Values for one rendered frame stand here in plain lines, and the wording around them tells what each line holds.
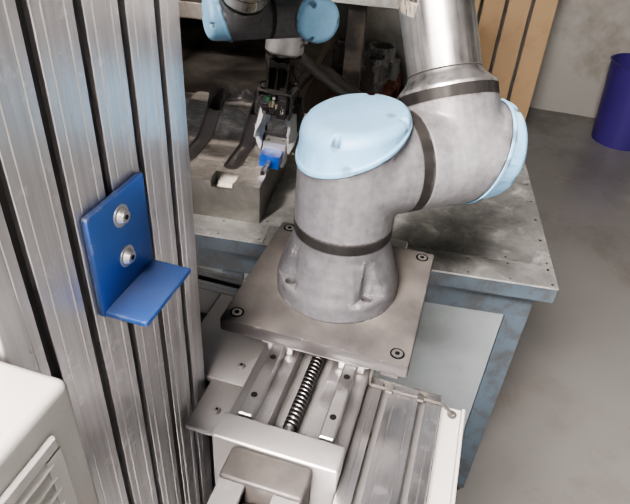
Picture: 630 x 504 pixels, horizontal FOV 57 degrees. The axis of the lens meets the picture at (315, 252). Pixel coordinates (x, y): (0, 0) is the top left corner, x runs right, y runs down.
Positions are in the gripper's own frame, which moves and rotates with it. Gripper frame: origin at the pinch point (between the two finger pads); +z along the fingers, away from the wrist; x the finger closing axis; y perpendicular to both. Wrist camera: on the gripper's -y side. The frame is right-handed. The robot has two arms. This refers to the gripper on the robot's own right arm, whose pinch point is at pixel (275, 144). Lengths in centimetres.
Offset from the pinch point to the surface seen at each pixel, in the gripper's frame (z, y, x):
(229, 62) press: 14, -95, -38
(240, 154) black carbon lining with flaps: 7.0, -6.4, -9.0
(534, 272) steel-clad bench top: 11, 11, 58
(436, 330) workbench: 33, 10, 44
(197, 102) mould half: 2.4, -21.0, -24.6
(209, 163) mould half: 6.8, 1.9, -13.8
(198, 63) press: 15, -90, -48
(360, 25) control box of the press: -11, -82, 9
